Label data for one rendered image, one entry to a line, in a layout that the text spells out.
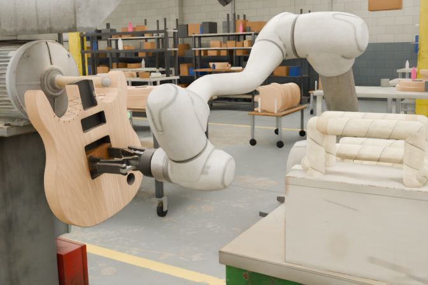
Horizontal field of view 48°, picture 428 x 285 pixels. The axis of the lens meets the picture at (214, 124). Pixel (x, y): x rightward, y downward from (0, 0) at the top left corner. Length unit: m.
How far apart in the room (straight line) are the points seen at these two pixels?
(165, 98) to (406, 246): 0.54
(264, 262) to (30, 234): 1.01
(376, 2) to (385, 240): 4.06
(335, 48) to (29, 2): 0.84
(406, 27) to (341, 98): 10.65
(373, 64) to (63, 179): 11.31
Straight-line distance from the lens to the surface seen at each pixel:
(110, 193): 1.42
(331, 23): 1.41
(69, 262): 1.90
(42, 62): 1.53
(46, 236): 1.82
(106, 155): 1.39
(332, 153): 0.97
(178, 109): 1.01
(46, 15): 1.32
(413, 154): 0.85
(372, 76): 12.32
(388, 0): 4.81
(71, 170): 1.31
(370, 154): 1.03
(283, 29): 1.46
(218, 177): 1.10
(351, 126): 0.86
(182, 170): 1.12
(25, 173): 1.71
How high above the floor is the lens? 1.34
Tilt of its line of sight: 9 degrees down
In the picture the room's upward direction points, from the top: 1 degrees counter-clockwise
